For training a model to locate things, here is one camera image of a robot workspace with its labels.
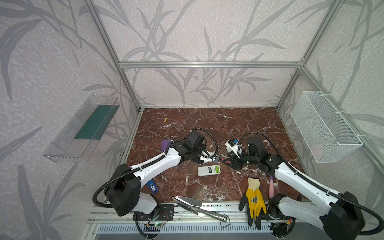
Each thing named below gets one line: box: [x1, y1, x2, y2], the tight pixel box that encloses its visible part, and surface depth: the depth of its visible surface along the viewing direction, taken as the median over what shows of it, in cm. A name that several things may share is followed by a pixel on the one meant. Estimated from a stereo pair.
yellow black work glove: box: [239, 177, 267, 230], surface depth 76 cm
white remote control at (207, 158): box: [199, 153, 217, 164], surface depth 70 cm
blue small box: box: [147, 179, 159, 194], surface depth 80 cm
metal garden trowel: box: [171, 196, 227, 222], surface depth 77 cm
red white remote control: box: [197, 165, 221, 177], surface depth 88 cm
